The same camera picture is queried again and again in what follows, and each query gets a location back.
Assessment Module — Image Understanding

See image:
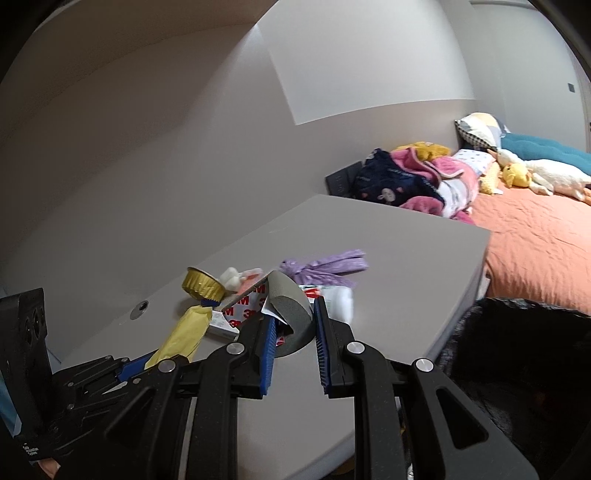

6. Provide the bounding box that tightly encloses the white goose plush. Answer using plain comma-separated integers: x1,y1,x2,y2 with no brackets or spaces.
487,148,591,205

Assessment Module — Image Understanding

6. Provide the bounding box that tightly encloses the black wall panel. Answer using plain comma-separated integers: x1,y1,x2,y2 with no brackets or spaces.
325,161,363,198

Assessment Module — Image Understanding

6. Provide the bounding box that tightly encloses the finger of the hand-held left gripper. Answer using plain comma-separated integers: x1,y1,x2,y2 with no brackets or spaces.
46,378,139,457
52,352,160,393

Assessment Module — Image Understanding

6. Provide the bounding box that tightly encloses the pink and white blanket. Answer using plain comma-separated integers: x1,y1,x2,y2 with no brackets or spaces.
392,148,482,225

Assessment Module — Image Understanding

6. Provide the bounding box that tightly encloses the clear plastic cup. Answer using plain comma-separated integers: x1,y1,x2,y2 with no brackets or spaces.
181,267,226,301

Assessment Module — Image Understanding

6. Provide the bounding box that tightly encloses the yellow wrapper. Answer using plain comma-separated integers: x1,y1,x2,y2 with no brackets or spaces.
144,300,221,370

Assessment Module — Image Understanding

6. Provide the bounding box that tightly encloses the yellow duck plush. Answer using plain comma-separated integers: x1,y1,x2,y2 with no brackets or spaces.
501,164,532,188

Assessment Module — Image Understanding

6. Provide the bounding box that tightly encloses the yellow plush cloth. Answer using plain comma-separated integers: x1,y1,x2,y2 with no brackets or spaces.
399,142,451,161

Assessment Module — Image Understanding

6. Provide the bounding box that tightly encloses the patchwork checkered pillow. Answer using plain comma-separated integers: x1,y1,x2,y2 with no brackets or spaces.
455,113,509,151

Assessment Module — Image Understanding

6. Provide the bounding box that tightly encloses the white dotted pillow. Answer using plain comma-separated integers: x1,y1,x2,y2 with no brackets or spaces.
455,148,497,176

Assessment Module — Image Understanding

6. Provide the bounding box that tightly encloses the white plastic drink bottle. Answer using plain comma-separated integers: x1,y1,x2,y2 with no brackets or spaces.
300,284,356,324

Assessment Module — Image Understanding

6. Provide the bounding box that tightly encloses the navy printed blanket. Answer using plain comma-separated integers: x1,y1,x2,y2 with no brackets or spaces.
353,148,446,208

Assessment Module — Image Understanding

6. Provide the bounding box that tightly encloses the yellow plush toy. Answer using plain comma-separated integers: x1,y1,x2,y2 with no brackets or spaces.
479,164,504,195

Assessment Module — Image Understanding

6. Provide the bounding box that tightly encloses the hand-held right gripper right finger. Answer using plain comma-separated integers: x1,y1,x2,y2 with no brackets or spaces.
313,298,541,480

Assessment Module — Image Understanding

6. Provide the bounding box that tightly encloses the white long carton box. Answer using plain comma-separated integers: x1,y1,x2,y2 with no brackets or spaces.
205,309,241,342

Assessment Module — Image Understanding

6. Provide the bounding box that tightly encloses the purple plastic bag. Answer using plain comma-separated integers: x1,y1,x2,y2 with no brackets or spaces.
279,249,370,287

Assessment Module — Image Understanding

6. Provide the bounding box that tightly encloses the white sheet with red print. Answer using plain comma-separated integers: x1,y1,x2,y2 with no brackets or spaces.
222,272,269,329

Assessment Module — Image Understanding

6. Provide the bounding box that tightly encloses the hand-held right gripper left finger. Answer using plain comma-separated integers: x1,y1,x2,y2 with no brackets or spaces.
104,316,280,480

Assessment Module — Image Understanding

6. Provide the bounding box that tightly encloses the black-lined trash bin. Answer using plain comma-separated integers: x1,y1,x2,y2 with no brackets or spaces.
436,298,591,480

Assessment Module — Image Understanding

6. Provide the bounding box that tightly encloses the bed with orange sheet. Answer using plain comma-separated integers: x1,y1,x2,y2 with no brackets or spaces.
466,187,591,317

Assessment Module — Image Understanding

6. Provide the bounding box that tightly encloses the grey tape roll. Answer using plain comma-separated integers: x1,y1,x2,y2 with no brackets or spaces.
263,270,315,358

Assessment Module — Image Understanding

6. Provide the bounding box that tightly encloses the teal pillow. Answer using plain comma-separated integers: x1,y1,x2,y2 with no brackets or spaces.
501,133,591,176

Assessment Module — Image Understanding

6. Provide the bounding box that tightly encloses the pink and white packet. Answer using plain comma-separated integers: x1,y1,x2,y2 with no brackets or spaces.
238,268,266,294

